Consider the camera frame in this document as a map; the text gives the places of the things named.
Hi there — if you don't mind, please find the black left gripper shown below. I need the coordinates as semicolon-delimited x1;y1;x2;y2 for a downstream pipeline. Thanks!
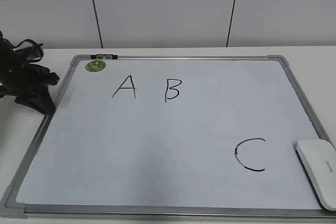
1;35;60;115

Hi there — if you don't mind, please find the white whiteboard eraser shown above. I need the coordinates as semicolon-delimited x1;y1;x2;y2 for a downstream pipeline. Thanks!
296;139;335;211

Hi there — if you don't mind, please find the round green magnet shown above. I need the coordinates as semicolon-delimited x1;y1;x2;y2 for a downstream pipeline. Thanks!
85;60;106;72

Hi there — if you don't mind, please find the black silver hanging clip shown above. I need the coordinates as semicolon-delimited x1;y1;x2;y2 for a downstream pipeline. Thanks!
90;54;118;60

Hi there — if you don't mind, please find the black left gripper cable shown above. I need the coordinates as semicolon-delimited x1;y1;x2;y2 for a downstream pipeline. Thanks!
2;38;44;63

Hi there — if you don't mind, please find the white magnetic whiteboard grey frame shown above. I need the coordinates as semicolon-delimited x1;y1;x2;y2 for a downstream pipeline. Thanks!
1;55;335;222

